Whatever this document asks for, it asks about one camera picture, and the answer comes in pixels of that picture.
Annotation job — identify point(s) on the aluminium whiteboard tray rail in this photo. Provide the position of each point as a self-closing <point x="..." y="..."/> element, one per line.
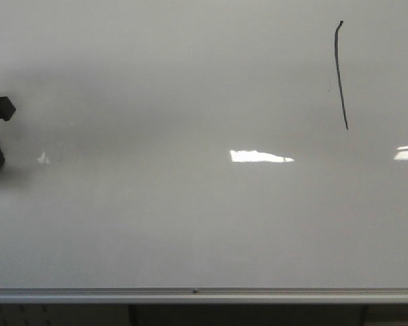
<point x="215" y="295"/>

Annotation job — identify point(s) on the white whiteboard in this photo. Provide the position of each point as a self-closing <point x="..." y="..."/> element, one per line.
<point x="202" y="144"/>

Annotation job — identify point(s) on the black drawn marker line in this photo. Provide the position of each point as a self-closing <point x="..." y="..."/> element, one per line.
<point x="338" y="72"/>

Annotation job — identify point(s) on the grey perforated panel below board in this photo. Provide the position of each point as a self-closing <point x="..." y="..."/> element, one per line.
<point x="63" y="314"/>

